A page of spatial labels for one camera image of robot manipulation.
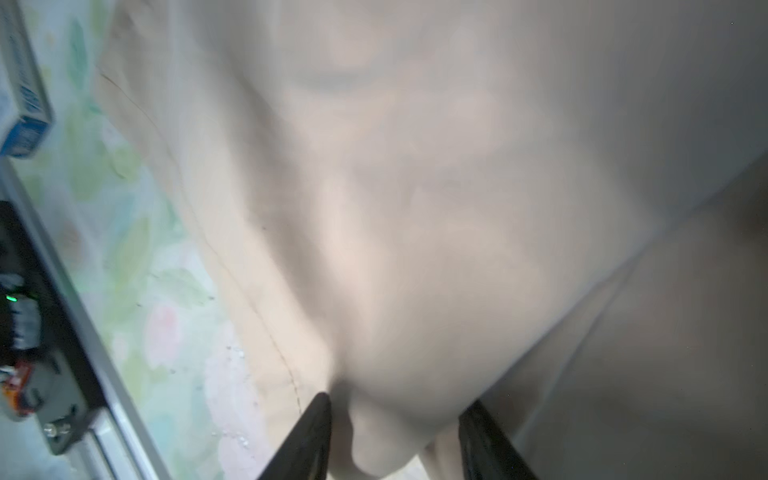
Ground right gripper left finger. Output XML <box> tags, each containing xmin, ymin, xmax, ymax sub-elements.
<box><xmin>258</xmin><ymin>392</ymin><xmax>332</xmax><ymax>480</ymax></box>

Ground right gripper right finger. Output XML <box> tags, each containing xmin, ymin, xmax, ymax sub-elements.
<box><xmin>458</xmin><ymin>401</ymin><xmax>537</xmax><ymax>480</ymax></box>

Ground beige shorts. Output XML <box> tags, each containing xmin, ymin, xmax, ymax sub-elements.
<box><xmin>95</xmin><ymin>1</ymin><xmax>767</xmax><ymax>479</ymax></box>

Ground blue white paper box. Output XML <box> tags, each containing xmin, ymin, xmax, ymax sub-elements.
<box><xmin>1</xmin><ymin>1</ymin><xmax>53</xmax><ymax>158</ymax></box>

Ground aluminium front rail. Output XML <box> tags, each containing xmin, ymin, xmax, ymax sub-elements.
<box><xmin>1</xmin><ymin>158</ymin><xmax>170</xmax><ymax>479</ymax></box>

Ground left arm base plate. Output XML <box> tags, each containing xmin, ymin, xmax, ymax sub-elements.
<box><xmin>1</xmin><ymin>201</ymin><xmax>105</xmax><ymax>455</ymax></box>

